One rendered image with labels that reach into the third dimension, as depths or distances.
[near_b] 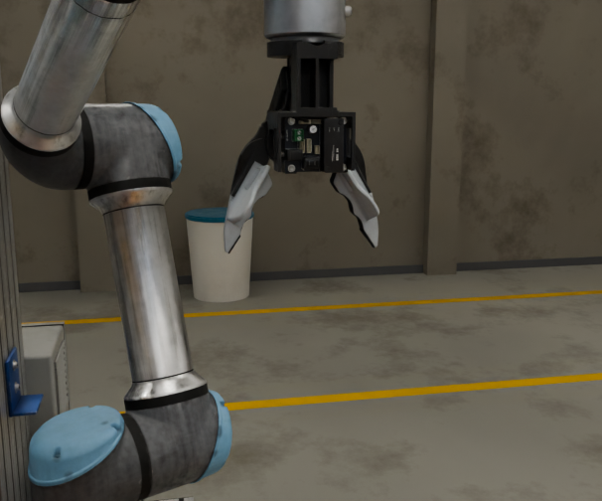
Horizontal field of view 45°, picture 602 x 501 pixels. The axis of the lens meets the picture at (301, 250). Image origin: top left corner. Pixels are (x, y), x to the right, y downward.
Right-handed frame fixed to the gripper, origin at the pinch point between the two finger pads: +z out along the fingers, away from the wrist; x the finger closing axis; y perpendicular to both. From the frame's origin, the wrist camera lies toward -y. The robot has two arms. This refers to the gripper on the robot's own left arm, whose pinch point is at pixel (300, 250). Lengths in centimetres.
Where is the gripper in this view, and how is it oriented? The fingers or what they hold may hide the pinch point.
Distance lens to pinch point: 73.4
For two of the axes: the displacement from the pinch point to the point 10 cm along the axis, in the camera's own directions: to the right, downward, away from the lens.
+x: 9.8, -0.4, 1.9
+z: 0.0, 9.8, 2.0
